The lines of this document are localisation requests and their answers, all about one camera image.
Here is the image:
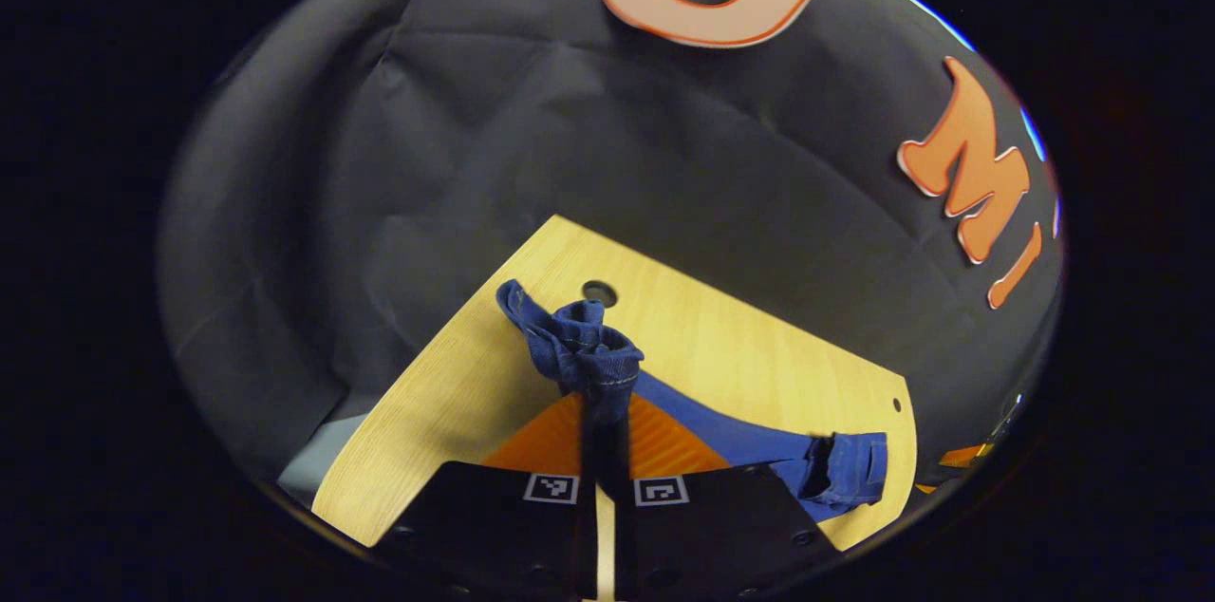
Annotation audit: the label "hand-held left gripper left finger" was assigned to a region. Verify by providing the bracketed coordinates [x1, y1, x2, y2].
[378, 391, 601, 602]

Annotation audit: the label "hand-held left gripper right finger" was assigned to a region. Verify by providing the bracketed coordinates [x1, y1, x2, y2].
[607, 391, 844, 602]

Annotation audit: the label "blue denim jeans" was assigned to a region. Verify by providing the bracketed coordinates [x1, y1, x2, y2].
[495, 279, 888, 524]

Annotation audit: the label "black backdrop cloth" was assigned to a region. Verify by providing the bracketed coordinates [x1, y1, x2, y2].
[157, 0, 1064, 489]

